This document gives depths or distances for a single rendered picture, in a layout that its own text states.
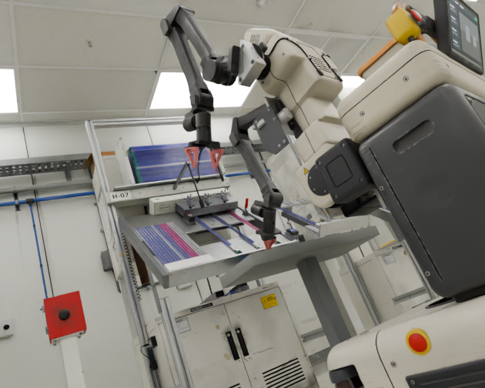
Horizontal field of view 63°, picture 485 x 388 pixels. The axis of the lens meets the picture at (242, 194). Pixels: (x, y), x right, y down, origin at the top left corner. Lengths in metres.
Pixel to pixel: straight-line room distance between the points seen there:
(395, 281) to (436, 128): 1.89
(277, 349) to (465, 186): 1.45
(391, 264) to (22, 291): 2.78
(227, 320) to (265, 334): 0.21
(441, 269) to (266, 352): 1.32
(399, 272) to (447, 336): 1.88
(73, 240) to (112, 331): 0.86
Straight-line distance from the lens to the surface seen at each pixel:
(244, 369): 2.01
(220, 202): 2.28
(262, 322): 2.09
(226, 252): 1.83
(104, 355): 3.54
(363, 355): 1.00
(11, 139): 4.28
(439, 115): 0.90
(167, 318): 1.62
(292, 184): 3.17
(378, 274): 2.70
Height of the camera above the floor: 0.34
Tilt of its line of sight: 21 degrees up
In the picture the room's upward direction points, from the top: 22 degrees counter-clockwise
